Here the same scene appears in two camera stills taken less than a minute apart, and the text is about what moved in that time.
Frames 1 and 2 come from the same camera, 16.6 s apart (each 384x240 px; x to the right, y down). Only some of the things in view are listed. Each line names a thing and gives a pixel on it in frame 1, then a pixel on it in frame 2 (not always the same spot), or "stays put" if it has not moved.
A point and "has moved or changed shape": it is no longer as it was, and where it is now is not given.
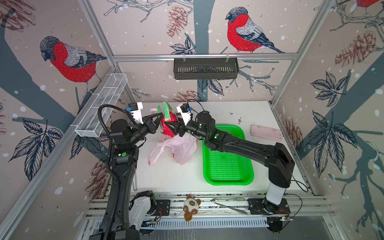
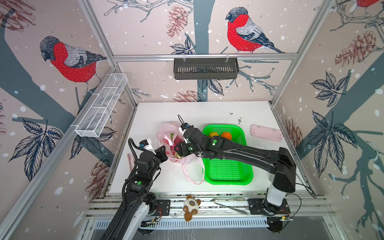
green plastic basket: [224, 168] stays put
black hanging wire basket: [206, 68] stays put
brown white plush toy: [191, 206] stays put
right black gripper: [182, 126] to [182, 148]
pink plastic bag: [183, 148] has moved or changed shape
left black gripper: [149, 123] to [161, 153]
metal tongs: [236, 211] stays put
